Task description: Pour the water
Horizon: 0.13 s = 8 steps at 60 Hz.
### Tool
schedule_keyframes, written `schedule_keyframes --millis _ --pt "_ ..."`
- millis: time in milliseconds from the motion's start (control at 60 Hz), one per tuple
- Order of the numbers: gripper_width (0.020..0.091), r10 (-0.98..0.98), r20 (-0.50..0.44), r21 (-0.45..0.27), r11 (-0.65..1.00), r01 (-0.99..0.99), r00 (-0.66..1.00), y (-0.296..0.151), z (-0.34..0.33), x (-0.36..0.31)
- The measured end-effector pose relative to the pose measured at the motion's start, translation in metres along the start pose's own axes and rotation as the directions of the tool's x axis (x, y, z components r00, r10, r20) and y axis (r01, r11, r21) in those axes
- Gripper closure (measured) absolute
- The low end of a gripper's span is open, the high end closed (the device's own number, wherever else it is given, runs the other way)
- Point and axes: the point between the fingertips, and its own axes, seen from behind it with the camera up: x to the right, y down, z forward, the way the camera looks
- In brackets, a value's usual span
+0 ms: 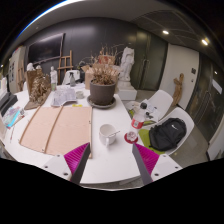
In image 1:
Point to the white mug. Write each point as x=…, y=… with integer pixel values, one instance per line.
x=106, y=133

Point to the white cabinet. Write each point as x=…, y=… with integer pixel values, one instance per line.
x=15, y=68

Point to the dark double door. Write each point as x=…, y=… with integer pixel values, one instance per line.
x=150, y=63

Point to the black wall screen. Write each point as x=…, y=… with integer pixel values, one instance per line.
x=45, y=48

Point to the clear red-labelled water bottle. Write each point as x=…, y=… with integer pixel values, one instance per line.
x=137, y=121

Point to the dried plant in brown pot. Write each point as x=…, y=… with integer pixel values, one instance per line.
x=102, y=93

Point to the folded newspaper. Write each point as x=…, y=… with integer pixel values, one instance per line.
x=63, y=96

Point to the black box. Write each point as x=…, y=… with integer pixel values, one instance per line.
x=7, y=101

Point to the white statue pedestal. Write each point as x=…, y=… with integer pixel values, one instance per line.
x=126, y=92

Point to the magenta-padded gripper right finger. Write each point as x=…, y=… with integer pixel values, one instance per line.
x=148, y=158

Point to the brown relief carving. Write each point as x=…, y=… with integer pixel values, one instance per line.
x=38, y=90

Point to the green seat cushion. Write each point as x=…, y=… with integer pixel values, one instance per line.
x=145, y=138

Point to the red box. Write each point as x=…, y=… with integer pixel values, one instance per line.
x=106, y=59

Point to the tan wooden drawing board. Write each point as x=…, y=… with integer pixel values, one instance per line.
x=71, y=130
x=40, y=125

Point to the wooden figure sculpture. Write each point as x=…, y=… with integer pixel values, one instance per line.
x=178, y=88

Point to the wooden easel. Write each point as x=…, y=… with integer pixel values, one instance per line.
x=65, y=67

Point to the grey spray bottle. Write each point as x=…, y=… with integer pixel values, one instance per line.
x=72, y=80

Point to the colourful book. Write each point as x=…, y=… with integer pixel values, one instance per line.
x=13, y=116

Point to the small yellow flat item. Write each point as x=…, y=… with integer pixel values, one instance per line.
x=77, y=105

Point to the cardboard box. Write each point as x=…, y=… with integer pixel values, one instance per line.
x=88, y=78

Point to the small white cup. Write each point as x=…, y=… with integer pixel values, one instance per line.
x=80, y=94

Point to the wooden paintbrush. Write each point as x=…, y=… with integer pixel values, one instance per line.
x=12, y=133

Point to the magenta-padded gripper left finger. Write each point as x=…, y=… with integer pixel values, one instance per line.
x=75, y=159

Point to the small white plaster figurine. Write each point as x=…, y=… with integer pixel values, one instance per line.
x=53, y=75

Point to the stack of papers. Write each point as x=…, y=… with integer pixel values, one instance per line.
x=148, y=107

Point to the tall white plaster statue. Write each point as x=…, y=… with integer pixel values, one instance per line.
x=127, y=63

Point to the black backpack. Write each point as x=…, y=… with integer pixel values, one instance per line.
x=166, y=133

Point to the white plaster bust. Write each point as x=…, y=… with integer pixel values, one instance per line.
x=30, y=66

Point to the small pale green bottle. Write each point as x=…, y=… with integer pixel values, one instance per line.
x=53, y=87

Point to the long ceiling light strip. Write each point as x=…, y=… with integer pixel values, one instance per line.
x=46, y=11

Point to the round ceiling spotlights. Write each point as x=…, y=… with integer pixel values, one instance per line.
x=165, y=32

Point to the grey plant saucer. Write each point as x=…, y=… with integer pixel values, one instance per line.
x=101, y=106

